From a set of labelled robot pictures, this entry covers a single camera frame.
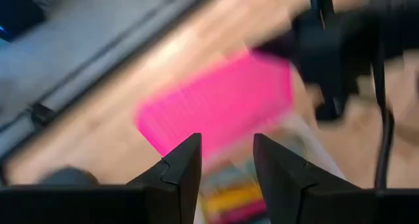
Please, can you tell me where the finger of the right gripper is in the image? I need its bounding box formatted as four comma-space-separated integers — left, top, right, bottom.
313, 82, 348, 121
251, 33, 299, 67

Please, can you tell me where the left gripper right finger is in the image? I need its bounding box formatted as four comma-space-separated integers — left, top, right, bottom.
253, 133, 419, 224

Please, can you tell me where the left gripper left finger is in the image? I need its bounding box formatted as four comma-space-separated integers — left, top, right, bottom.
0, 132, 202, 224

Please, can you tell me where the yellow highlighter pen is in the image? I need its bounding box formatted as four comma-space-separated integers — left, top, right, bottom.
204, 183, 264, 215

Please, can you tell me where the pink-lidded clear supply box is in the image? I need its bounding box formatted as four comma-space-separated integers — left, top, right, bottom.
134, 48, 348, 224

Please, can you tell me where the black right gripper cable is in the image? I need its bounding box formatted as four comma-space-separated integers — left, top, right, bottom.
372, 47, 394, 191

